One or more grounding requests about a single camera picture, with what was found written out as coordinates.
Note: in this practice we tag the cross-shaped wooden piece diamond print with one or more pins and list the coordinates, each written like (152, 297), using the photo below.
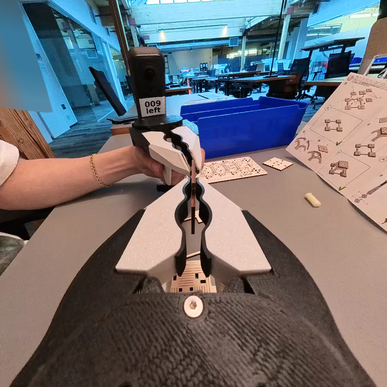
(193, 187)

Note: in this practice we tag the white tower instruction sheet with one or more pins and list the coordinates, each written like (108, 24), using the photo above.
(338, 136)

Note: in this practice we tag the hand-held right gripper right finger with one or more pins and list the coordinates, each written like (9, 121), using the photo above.
(238, 242)

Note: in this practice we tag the person's left forearm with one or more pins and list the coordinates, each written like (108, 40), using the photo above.
(60, 181)

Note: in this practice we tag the wooden puzzle sheet arch parts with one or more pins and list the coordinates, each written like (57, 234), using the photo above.
(235, 170)

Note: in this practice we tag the person's left hand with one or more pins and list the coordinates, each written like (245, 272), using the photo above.
(145, 163)

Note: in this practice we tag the wooden four-square frame piece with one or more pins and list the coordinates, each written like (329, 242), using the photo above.
(198, 217)

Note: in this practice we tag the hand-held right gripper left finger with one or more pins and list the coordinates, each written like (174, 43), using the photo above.
(151, 238)

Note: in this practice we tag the wooden puzzle sheet square cutout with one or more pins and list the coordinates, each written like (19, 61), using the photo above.
(187, 278)

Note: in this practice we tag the cream wax stick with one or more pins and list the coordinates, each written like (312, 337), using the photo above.
(312, 200)

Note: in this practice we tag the long wooden work table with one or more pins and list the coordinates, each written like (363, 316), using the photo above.
(260, 79)

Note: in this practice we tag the small serrated square wooden piece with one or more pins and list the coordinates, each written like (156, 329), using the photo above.
(278, 164)

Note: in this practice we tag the raised standing desk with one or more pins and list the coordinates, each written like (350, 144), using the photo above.
(332, 44)

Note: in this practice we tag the grey desk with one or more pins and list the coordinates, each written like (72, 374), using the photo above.
(75, 226)

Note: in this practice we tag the black monitor on stand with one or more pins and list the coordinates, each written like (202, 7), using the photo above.
(105, 90)

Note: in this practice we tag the thick wooden beam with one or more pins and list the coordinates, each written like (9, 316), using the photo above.
(21, 136)

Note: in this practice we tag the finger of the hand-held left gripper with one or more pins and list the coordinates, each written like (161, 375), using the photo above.
(164, 151)
(193, 142)

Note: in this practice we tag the black mesh office chair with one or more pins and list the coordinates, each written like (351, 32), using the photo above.
(299, 75)
(341, 65)

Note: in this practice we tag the blue plastic bin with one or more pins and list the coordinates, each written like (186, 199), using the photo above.
(248, 133)

